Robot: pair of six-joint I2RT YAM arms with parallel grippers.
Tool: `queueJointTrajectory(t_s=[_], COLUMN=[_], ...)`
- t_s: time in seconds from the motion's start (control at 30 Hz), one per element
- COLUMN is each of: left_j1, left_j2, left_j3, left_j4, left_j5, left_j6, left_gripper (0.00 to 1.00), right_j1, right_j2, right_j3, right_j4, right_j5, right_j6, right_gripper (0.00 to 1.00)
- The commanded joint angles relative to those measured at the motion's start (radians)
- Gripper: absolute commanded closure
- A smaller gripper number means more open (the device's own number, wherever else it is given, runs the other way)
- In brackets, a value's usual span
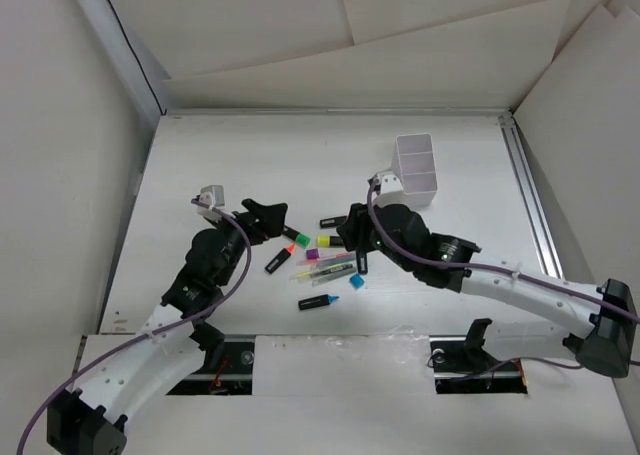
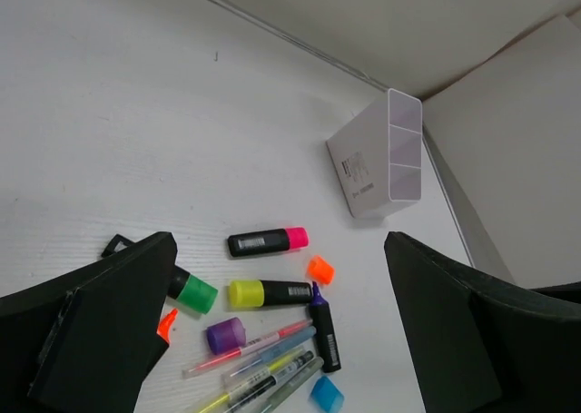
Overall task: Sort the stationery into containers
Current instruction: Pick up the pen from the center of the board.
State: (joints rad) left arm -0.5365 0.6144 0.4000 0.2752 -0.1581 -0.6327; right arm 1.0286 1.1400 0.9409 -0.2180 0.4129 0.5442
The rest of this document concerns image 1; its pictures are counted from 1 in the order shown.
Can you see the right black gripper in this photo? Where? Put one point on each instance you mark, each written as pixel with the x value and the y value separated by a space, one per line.
pixel 354 230

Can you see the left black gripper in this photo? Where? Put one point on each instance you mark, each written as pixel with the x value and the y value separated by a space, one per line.
pixel 270 216

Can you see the blue highlighter cap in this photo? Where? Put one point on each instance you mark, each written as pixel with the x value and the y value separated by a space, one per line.
pixel 356 281

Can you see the pink clear pen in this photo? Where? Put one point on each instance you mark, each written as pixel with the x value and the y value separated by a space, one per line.
pixel 337 258

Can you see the green cap black highlighter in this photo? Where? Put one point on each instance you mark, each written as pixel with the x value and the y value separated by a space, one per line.
pixel 296 237

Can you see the blue clear pen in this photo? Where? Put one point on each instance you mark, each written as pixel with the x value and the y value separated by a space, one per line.
pixel 331 264

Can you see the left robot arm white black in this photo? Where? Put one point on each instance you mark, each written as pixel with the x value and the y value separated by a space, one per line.
pixel 95 417

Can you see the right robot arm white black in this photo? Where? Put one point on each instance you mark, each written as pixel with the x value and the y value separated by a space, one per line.
pixel 592 325

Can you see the orange tip black highlighter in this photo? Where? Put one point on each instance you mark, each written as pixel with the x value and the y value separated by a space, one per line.
pixel 279 259

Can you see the yellow cap black highlighter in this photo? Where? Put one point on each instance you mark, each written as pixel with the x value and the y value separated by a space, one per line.
pixel 329 241

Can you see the pink cap black highlighter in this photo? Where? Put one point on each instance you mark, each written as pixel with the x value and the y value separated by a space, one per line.
pixel 332 222

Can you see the purple highlighter cap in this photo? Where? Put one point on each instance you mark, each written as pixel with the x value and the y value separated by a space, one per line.
pixel 312 254

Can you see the blue tip black highlighter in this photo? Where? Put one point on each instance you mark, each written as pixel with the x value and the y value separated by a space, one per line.
pixel 315 302

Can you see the white compartment pen holder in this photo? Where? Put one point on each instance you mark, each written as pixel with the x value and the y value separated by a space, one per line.
pixel 413 163

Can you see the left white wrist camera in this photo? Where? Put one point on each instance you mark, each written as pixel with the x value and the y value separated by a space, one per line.
pixel 211 195

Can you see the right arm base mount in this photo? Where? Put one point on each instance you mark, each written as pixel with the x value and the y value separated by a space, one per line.
pixel 461 366

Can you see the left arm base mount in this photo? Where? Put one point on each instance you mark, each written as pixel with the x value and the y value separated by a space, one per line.
pixel 228 365

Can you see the aluminium rail right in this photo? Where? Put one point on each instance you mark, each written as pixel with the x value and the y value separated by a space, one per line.
pixel 543 241

